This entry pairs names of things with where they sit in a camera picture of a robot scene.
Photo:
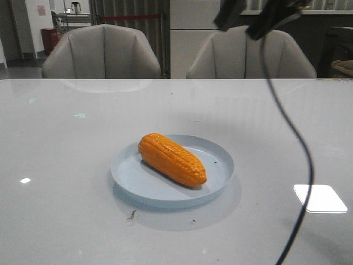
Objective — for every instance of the orange plastic corn cob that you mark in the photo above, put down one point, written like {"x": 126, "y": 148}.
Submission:
{"x": 172, "y": 160}

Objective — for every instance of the dark counter with white top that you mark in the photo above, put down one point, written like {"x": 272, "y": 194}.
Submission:
{"x": 322, "y": 37}

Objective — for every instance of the red bin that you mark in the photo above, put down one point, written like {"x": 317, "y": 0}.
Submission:
{"x": 49, "y": 39}

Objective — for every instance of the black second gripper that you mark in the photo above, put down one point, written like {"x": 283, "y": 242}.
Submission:
{"x": 275, "y": 14}

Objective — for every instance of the beige cushion at right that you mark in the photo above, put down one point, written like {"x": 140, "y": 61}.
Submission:
{"x": 344, "y": 67}

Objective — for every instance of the white cabinet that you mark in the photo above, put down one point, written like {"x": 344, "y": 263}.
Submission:
{"x": 190, "y": 24}

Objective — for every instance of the light blue round plate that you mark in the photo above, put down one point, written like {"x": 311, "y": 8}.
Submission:
{"x": 144, "y": 184}

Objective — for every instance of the grey left armchair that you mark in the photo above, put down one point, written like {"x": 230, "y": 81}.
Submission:
{"x": 102, "y": 52}

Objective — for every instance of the grey right armchair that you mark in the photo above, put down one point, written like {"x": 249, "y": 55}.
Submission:
{"x": 234, "y": 55}

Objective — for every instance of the grey armchair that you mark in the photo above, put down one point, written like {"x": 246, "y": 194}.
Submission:
{"x": 234, "y": 55}
{"x": 102, "y": 52}

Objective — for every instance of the red barrier belt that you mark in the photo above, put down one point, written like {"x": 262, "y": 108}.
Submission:
{"x": 132, "y": 17}

